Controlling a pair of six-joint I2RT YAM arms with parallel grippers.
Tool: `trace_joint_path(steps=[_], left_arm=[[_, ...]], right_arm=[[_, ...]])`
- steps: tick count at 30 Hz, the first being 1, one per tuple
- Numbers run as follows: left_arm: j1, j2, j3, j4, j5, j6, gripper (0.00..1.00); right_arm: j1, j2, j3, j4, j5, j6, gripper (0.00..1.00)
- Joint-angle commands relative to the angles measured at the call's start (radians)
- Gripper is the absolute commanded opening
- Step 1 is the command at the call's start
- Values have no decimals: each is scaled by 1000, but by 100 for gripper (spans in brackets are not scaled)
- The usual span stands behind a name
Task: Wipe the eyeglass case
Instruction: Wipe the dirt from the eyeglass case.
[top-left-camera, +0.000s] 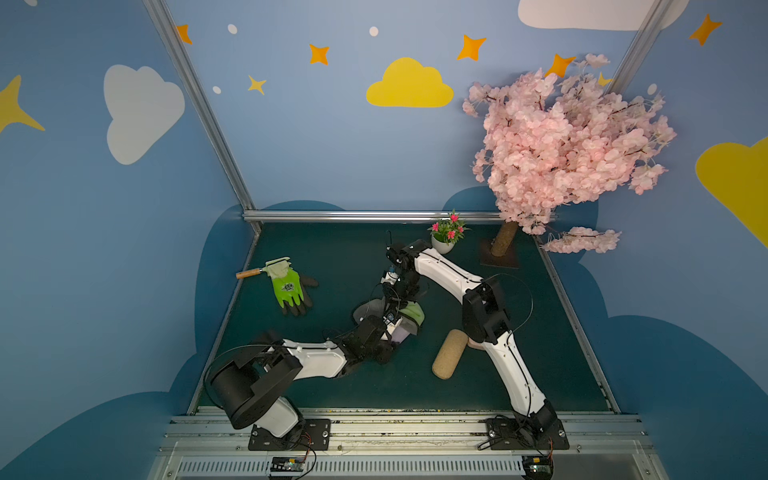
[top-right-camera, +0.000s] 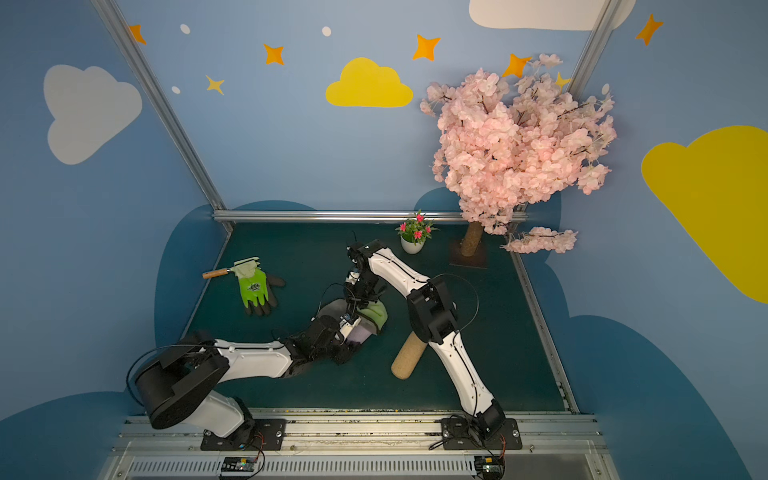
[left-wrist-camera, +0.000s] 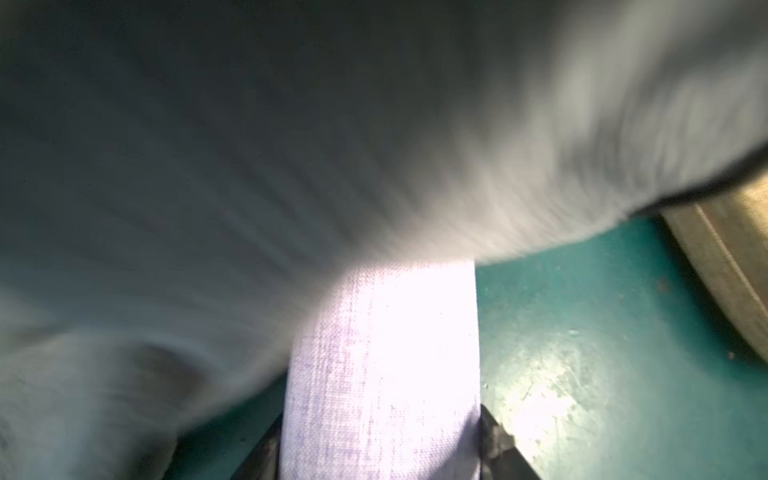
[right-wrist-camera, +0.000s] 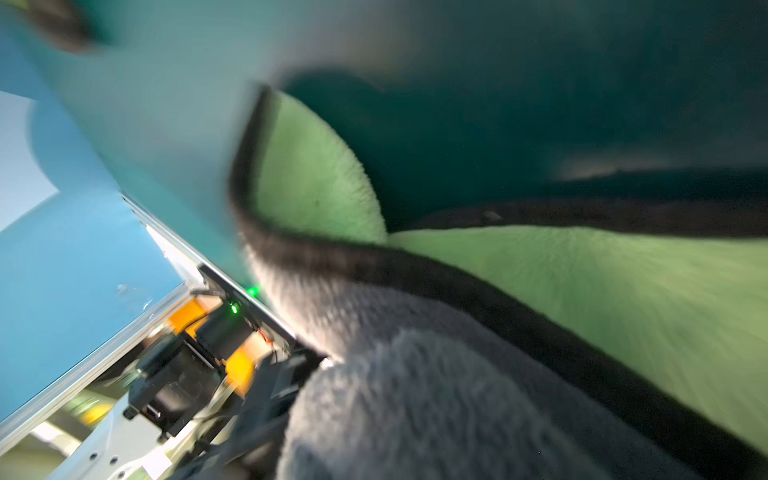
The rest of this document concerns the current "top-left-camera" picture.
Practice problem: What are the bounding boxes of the beige cork eyeglass case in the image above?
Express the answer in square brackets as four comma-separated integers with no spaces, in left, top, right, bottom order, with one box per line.
[432,329,469,380]

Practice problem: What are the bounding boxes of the small potted pink flowers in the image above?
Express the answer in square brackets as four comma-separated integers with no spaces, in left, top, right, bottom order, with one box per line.
[429,210,468,254]

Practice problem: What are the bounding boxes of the purple eyeglass case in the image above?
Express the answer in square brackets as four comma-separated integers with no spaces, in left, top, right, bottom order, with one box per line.
[390,317,420,345]

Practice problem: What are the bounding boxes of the wooden handled garden trowel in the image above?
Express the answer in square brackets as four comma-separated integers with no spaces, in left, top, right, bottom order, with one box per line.
[235,257,291,280]

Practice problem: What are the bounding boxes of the pink eyeglass case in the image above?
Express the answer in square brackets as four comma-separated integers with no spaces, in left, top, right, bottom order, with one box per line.
[467,338,485,351]

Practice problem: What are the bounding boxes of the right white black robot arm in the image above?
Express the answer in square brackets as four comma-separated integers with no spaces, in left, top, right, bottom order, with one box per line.
[382,240,558,435]

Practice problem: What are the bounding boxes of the pink cherry blossom tree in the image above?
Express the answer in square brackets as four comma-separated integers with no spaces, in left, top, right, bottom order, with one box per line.
[462,54,676,259]

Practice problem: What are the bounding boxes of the right green circuit board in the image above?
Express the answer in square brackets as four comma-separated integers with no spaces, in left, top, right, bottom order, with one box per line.
[522,456,554,480]

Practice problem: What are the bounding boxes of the grey green microfibre cloth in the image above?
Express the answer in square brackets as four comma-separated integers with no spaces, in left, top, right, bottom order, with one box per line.
[352,298,425,337]

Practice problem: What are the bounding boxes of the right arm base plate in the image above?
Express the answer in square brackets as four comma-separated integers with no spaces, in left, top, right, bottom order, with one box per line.
[479,416,570,452]

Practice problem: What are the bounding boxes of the aluminium front rail frame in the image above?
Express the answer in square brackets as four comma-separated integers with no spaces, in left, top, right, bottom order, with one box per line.
[148,407,668,479]

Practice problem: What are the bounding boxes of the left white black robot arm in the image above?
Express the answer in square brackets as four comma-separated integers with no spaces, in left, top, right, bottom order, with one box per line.
[204,315,418,443]

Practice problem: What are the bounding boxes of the green black work glove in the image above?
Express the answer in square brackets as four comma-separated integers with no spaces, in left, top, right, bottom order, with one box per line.
[272,268,319,317]

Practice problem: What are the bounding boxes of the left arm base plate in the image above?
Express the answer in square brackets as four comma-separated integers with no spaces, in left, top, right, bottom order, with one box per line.
[248,418,332,452]

